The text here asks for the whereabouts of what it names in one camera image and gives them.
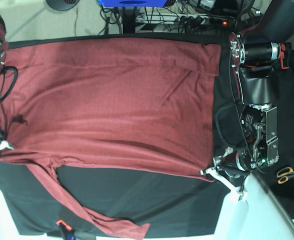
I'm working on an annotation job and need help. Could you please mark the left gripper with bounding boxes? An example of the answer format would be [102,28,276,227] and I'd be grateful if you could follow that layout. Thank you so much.
[199,147,248,194]

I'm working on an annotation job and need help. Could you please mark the red long-sleeve T-shirt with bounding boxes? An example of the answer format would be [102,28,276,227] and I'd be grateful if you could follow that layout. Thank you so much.
[0,38,221,240]

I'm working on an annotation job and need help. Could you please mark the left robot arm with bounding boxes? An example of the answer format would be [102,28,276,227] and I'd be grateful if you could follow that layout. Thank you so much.
[201,0,294,197]

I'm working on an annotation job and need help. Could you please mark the white foam block right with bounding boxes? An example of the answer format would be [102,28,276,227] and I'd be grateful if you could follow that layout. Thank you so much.
[213,172,294,240]

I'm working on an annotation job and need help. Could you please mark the black table cloth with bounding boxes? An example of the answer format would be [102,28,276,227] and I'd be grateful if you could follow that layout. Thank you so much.
[0,34,294,237]

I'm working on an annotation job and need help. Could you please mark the blue orange clamp bottom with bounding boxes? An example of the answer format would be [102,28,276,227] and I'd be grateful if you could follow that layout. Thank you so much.
[56,219,78,240]

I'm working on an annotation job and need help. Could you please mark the black orange clamp right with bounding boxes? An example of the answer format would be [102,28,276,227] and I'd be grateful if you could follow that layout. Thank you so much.
[279,42,292,70]

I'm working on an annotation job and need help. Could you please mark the white power strip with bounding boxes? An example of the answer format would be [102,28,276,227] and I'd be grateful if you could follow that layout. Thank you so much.
[179,14,235,27]

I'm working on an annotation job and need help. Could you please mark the black round stand base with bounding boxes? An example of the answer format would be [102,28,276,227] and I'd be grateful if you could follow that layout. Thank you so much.
[46,0,79,12]

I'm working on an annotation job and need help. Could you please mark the blue plastic box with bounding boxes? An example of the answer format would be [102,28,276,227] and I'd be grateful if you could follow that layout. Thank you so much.
[97,0,166,8]

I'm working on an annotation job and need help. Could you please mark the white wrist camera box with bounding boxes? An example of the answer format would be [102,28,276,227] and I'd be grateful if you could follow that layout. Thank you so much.
[229,191,247,205]

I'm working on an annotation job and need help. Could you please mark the yellow-handled scissors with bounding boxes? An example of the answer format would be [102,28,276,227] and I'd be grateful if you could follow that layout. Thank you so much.
[276,166,294,185]

